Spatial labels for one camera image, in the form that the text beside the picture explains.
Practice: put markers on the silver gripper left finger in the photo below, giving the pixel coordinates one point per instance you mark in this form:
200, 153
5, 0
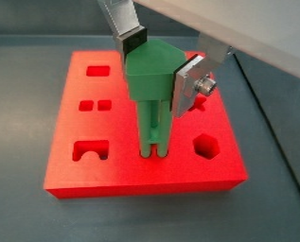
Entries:
129, 34

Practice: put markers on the green three-prong peg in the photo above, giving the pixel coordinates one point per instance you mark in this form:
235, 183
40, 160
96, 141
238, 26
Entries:
151, 64

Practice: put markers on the red shape-sorter block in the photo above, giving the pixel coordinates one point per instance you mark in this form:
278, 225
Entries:
94, 160

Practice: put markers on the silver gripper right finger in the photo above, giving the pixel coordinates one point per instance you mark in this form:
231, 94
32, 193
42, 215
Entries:
192, 76

